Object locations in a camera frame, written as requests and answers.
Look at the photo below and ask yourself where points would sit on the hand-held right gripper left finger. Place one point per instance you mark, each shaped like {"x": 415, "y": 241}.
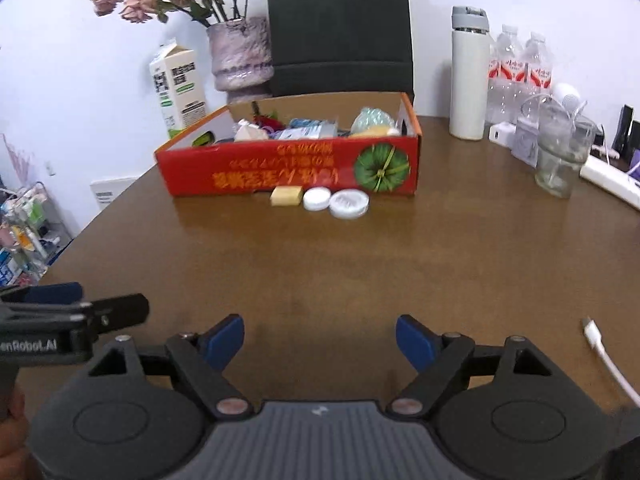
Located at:
{"x": 225, "y": 342}

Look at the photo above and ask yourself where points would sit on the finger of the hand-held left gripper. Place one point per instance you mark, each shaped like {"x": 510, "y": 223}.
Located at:
{"x": 122, "y": 311}
{"x": 55, "y": 293}

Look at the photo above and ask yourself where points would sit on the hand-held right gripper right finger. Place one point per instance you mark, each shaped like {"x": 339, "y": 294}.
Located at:
{"x": 415, "y": 342}

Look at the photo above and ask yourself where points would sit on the red cardboard box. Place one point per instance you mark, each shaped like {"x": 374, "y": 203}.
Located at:
{"x": 300, "y": 165}

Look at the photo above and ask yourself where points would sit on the brown wooden desktop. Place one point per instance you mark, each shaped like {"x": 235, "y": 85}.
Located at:
{"x": 320, "y": 270}

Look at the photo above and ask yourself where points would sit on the person's left hand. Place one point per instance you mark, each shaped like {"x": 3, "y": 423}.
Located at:
{"x": 10, "y": 450}

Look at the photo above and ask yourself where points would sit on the pink feathery decoration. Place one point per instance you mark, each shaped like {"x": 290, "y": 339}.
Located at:
{"x": 17, "y": 160}

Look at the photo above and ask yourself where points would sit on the large white round lid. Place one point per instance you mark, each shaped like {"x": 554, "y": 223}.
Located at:
{"x": 350, "y": 204}

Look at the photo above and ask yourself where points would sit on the yellow rectangular block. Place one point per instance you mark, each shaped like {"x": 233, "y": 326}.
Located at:
{"x": 286, "y": 196}

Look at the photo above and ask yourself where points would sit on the small white round lid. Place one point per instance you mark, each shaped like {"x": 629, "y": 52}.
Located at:
{"x": 316, "y": 200}

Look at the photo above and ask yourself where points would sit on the beige lumpy item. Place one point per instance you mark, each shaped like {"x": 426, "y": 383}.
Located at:
{"x": 247, "y": 132}

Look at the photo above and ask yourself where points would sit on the yellow sponge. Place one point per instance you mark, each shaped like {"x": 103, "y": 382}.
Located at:
{"x": 380, "y": 132}

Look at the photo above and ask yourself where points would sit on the blue and white packet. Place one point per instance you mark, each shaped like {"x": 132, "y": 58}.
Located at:
{"x": 305, "y": 133}

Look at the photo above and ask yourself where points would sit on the red artificial flower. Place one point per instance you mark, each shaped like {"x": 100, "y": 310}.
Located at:
{"x": 270, "y": 122}

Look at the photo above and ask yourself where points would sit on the white charger adapter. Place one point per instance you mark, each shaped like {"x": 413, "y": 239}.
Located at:
{"x": 501, "y": 134}

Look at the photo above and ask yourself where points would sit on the green mesh ball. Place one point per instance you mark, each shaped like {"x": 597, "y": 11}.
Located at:
{"x": 370, "y": 119}

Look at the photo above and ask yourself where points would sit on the white milk carton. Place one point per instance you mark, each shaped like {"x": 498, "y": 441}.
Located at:
{"x": 177, "y": 90}

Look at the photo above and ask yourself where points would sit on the small pale purple box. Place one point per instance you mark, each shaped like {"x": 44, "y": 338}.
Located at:
{"x": 525, "y": 142}

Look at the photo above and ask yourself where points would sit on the blue yarn bundle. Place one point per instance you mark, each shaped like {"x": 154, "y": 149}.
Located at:
{"x": 300, "y": 123}

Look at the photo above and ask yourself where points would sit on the clear glass cup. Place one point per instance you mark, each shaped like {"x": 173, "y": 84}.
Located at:
{"x": 560, "y": 160}

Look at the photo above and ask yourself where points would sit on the white power strip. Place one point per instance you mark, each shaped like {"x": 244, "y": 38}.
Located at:
{"x": 610, "y": 177}

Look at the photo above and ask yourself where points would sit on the white thermos bottle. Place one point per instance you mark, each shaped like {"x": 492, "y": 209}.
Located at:
{"x": 470, "y": 85}

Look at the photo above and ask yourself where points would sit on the small purple item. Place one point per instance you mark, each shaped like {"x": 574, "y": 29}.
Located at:
{"x": 635, "y": 166}

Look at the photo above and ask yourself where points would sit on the pink ceramic vase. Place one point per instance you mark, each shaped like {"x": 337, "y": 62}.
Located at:
{"x": 240, "y": 55}

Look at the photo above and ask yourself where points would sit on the clear water bottle red label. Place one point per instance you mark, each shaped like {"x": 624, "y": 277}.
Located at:
{"x": 539, "y": 72}
{"x": 507, "y": 70}

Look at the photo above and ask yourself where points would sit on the white round device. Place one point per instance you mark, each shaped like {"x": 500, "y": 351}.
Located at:
{"x": 565, "y": 94}

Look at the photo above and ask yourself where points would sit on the black upright device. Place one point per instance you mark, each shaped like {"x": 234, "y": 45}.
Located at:
{"x": 625, "y": 125}

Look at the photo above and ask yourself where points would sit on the black paper bag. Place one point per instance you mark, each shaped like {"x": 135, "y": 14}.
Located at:
{"x": 340, "y": 25}

